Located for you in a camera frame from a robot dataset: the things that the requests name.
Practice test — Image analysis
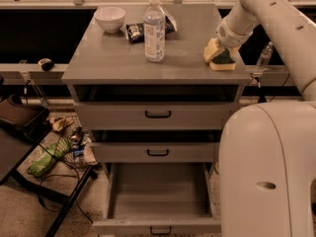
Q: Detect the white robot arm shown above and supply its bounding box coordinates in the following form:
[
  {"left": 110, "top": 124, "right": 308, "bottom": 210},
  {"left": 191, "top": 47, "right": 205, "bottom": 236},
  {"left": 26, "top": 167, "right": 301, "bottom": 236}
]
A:
[{"left": 214, "top": 0, "right": 316, "bottom": 237}]

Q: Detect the grey top drawer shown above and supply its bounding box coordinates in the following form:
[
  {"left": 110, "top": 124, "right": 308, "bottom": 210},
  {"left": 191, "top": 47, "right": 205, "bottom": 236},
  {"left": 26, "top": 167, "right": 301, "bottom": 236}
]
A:
[{"left": 75, "top": 85, "right": 238, "bottom": 130}]

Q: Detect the clear plastic water bottle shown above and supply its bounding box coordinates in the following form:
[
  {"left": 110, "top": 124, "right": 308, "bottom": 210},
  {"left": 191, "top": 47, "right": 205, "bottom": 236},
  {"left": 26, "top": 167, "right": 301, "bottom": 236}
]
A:
[{"left": 143, "top": 0, "right": 166, "bottom": 62}]

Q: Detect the black snack bag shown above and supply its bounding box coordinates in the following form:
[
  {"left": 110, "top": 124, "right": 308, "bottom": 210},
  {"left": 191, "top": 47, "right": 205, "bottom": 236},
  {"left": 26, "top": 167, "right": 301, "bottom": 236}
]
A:
[{"left": 126, "top": 16, "right": 177, "bottom": 43}]

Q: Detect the grey drawer cabinet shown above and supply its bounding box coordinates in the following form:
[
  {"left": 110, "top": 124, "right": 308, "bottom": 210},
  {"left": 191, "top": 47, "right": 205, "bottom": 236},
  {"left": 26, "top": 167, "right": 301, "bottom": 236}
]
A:
[{"left": 61, "top": 3, "right": 252, "bottom": 176}]

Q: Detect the black stand leg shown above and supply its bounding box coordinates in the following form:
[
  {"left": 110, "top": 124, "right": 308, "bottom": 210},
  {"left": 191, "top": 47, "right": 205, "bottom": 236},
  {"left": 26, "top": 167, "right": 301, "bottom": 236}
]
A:
[{"left": 256, "top": 77, "right": 267, "bottom": 103}]

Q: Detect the green yellow sponge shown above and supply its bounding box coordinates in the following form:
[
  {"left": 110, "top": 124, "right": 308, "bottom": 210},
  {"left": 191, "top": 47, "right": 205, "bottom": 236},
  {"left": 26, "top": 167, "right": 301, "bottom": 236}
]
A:
[{"left": 209, "top": 48, "right": 236, "bottom": 71}]

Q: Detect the grey drawer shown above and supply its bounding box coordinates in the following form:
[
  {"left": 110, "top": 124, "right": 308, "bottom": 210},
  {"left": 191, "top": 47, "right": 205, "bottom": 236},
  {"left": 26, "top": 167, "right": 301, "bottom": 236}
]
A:
[
  {"left": 91, "top": 130, "right": 221, "bottom": 163},
  {"left": 93, "top": 163, "right": 221, "bottom": 236},
  {"left": 75, "top": 85, "right": 238, "bottom": 130}
]

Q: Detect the wire mesh basket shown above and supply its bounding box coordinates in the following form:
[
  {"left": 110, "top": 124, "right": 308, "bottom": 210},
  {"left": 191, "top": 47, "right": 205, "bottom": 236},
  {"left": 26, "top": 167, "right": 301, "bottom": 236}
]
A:
[{"left": 57, "top": 116, "right": 97, "bottom": 169}]

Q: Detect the white ceramic bowl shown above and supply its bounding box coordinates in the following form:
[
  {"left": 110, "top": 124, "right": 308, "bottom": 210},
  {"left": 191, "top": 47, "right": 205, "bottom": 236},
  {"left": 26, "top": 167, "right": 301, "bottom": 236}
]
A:
[{"left": 94, "top": 7, "right": 126, "bottom": 33}]

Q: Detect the green chip bag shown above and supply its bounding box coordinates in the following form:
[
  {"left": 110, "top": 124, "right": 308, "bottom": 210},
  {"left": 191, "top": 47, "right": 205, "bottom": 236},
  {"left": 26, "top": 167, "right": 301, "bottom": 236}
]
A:
[{"left": 28, "top": 138, "right": 71, "bottom": 178}]

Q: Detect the brown snack packet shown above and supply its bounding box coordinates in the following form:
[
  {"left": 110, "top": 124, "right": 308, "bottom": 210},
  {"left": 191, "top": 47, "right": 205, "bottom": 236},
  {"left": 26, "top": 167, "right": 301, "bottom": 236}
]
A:
[{"left": 49, "top": 117, "right": 73, "bottom": 132}]

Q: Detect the grey middle drawer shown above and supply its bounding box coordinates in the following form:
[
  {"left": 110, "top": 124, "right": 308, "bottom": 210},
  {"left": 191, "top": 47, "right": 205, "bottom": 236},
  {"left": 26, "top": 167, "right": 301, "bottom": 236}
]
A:
[{"left": 91, "top": 130, "right": 221, "bottom": 163}]

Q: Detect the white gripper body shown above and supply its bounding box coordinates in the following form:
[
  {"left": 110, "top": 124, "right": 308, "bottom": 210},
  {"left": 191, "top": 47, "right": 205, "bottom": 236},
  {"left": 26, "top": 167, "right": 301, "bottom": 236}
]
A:
[{"left": 216, "top": 18, "right": 253, "bottom": 48}]

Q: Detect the black round object on ledge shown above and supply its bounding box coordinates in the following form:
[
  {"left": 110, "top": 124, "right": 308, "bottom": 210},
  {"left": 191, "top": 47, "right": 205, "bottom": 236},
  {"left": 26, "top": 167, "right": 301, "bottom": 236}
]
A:
[{"left": 38, "top": 58, "right": 54, "bottom": 72}]

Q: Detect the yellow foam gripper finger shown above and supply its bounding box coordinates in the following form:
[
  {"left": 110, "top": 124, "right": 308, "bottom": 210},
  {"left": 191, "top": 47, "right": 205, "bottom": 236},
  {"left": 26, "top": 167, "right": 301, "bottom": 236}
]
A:
[
  {"left": 229, "top": 46, "right": 239, "bottom": 63},
  {"left": 203, "top": 38, "right": 224, "bottom": 63}
]

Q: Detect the black folding table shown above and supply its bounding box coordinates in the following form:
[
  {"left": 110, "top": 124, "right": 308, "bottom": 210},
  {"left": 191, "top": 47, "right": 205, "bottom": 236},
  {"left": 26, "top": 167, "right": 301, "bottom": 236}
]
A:
[{"left": 0, "top": 95, "right": 97, "bottom": 237}]

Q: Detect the small bottle on ledge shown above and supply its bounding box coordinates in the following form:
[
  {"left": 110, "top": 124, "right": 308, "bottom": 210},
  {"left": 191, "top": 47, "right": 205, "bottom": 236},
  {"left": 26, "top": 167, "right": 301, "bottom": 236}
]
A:
[{"left": 254, "top": 41, "right": 274, "bottom": 77}]

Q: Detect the grey bottom drawer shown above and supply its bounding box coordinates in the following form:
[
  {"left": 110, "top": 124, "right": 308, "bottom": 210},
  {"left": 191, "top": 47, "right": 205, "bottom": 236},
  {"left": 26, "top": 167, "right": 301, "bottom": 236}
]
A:
[{"left": 93, "top": 163, "right": 221, "bottom": 236}]

